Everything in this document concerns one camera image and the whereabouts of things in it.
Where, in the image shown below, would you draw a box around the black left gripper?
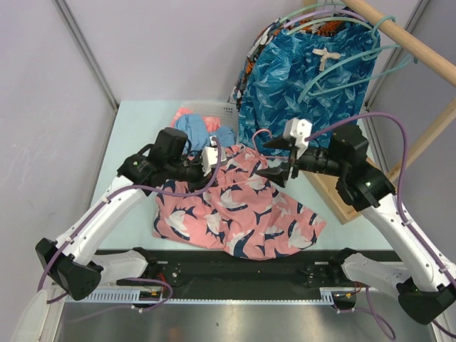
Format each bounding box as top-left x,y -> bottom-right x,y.
166,149 -> 218,195

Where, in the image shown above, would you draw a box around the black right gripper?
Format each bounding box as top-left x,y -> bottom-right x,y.
256,130 -> 347,187

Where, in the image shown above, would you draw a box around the pink wire hanger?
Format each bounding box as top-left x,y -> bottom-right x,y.
217,144 -> 284,193

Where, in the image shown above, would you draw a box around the pink shark print shorts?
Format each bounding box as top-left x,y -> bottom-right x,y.
152,144 -> 328,263

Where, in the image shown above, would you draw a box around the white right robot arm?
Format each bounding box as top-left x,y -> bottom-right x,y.
258,119 -> 455,325

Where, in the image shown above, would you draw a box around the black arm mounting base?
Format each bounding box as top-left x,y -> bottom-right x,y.
116,249 -> 375,309

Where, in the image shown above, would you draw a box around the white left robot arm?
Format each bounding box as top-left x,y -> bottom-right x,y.
35,127 -> 224,301

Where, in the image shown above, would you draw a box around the blue shark print shorts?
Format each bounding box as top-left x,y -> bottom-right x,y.
239,23 -> 376,155

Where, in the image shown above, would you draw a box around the purple hanger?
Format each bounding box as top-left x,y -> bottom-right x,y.
282,7 -> 367,29

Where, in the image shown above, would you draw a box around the teal hanger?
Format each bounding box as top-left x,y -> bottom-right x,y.
298,16 -> 418,103

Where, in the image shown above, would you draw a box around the mint green hanger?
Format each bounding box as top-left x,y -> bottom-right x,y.
279,1 -> 367,28

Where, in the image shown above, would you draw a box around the light blue garment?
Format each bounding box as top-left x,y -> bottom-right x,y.
172,113 -> 236,152

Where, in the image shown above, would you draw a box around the white plastic laundry basket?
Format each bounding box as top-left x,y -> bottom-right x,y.
181,100 -> 239,142

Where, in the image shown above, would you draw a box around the wooden hanging rod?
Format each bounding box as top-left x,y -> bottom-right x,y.
343,0 -> 455,87

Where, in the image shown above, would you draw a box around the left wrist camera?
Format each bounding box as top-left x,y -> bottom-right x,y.
201,135 -> 227,176

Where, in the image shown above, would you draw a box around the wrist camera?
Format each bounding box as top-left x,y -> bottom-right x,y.
283,118 -> 313,149
201,135 -> 227,176

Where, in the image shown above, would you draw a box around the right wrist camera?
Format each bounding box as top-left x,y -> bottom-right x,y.
283,118 -> 313,149

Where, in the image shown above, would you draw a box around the wooden rack base frame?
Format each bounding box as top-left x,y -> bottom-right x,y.
294,142 -> 396,226

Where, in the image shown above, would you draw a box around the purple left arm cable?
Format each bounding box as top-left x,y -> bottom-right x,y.
37,137 -> 220,323

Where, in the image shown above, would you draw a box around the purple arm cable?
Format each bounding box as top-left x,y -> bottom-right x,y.
306,112 -> 456,339
37,137 -> 220,323

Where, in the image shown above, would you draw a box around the white drawstring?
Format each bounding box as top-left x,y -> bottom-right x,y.
312,48 -> 341,72

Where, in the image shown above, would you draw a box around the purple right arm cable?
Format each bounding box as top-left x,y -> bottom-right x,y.
306,112 -> 456,339

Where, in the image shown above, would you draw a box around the white cable duct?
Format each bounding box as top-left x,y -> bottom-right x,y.
85,287 -> 338,306

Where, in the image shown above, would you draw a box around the aluminium corner post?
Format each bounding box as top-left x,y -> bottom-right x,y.
52,0 -> 120,111

